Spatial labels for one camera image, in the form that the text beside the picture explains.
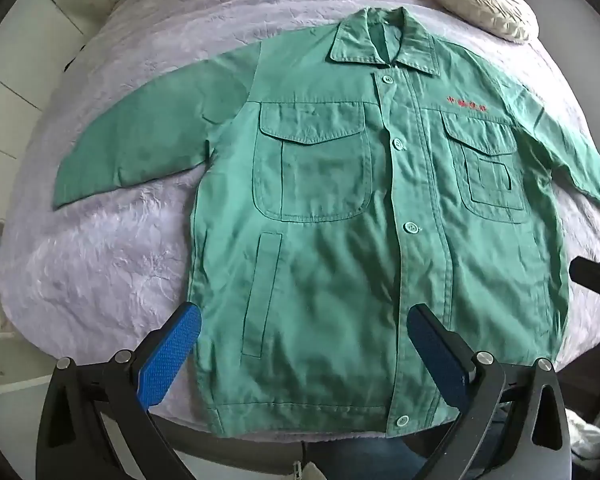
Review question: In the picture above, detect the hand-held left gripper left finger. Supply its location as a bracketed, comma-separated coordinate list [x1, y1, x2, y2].
[36, 302, 202, 480]

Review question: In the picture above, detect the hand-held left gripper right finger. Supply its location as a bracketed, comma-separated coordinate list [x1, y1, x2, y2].
[409, 302, 578, 480]

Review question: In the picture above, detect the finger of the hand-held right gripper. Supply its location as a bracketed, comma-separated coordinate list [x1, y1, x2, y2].
[569, 256, 600, 306]

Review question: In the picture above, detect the green work jacket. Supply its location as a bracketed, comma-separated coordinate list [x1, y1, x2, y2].
[54, 6, 600, 438]

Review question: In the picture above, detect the purple embossed bed blanket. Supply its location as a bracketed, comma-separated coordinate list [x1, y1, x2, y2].
[0, 0, 600, 436]

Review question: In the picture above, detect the person's blue jeans leg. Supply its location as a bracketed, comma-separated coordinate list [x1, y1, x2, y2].
[300, 435, 433, 480]

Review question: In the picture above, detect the white tub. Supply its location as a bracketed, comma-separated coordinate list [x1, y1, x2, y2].
[0, 367, 61, 428]

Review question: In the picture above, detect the white crumpled cloth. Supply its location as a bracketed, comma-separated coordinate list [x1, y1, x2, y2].
[562, 409, 600, 463]

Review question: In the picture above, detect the round cream pleated pillow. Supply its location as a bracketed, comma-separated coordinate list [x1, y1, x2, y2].
[416, 0, 539, 43]

